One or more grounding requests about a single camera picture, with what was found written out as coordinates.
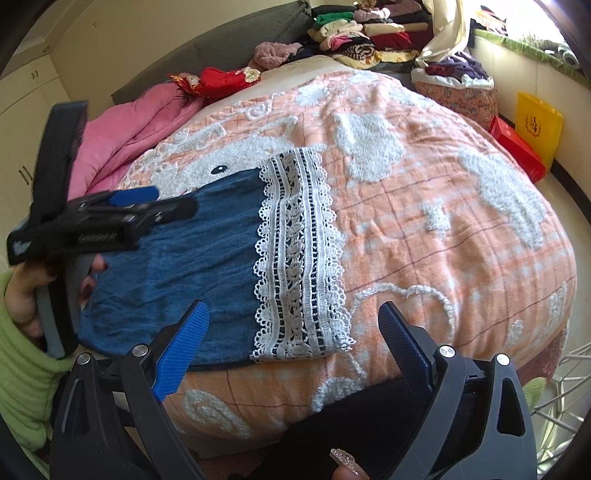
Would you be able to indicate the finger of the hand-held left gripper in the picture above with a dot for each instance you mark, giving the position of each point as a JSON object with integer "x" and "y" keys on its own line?
{"x": 175, "y": 210}
{"x": 131, "y": 196}

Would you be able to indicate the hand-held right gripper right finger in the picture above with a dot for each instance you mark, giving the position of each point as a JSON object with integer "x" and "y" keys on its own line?
{"x": 408, "y": 350}

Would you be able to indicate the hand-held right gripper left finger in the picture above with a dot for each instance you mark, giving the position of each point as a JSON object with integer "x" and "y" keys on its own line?
{"x": 178, "y": 355}

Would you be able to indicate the blue denim pants lace trim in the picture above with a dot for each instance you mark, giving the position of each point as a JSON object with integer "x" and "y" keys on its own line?
{"x": 184, "y": 258}

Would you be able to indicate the person's left forearm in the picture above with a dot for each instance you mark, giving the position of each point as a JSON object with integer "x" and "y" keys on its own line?
{"x": 27, "y": 387}

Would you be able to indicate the person's left hand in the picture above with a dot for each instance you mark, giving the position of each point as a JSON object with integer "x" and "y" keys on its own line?
{"x": 23, "y": 300}

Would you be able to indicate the person's right hand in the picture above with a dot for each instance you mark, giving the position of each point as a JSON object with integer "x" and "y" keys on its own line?
{"x": 348, "y": 470}

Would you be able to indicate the pink quilt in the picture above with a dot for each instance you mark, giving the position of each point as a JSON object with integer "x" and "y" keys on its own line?
{"x": 124, "y": 134}

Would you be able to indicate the white wardrobe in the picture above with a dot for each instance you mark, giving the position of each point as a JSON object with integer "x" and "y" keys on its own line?
{"x": 18, "y": 120}

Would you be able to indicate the dark cloth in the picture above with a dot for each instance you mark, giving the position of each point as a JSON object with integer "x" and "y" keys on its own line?
{"x": 346, "y": 420}

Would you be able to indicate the orange white patterned blanket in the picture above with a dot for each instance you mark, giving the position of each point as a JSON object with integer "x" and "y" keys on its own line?
{"x": 438, "y": 230}

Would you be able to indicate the green fuzzy mat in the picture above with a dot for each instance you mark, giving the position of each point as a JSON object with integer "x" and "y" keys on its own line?
{"x": 534, "y": 392}

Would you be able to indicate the red floral garment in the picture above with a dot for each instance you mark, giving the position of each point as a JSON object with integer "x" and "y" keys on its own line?
{"x": 217, "y": 78}

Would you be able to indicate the grey bed headboard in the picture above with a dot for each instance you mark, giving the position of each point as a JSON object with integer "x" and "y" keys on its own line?
{"x": 207, "y": 50}

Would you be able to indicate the pink fuzzy garment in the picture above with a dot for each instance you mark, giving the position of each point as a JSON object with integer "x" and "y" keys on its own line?
{"x": 274, "y": 54}

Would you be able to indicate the red box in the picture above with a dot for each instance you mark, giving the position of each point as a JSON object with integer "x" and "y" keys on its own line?
{"x": 517, "y": 147}

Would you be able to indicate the floral fabric bag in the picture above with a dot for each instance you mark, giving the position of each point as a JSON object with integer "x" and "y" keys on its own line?
{"x": 457, "y": 101}

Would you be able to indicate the pile of folded clothes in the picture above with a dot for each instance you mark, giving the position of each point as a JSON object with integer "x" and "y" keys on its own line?
{"x": 364, "y": 32}

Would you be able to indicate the yellow paper bag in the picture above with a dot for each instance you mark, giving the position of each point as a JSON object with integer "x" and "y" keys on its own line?
{"x": 538, "y": 124}

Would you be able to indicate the purple clothes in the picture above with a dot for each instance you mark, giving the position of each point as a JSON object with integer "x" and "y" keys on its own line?
{"x": 461, "y": 69}

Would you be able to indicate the cream curtain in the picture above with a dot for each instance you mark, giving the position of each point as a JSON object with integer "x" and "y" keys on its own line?
{"x": 445, "y": 37}

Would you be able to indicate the green windowsill cloth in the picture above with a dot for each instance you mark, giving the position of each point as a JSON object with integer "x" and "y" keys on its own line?
{"x": 521, "y": 48}

